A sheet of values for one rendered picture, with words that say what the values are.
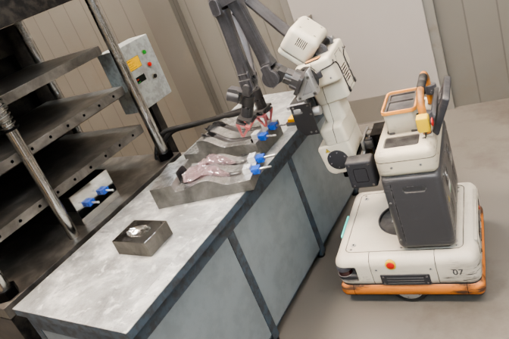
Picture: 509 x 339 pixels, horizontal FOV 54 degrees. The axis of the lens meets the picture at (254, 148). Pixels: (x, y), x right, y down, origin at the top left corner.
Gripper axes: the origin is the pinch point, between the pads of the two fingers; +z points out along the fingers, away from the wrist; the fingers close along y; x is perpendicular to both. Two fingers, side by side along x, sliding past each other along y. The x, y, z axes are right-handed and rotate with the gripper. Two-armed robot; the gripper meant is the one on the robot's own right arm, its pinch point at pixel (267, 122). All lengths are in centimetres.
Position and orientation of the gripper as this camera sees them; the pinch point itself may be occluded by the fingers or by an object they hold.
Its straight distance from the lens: 258.9
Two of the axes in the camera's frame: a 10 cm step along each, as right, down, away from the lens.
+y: -4.6, 5.1, -7.3
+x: 8.2, -0.7, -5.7
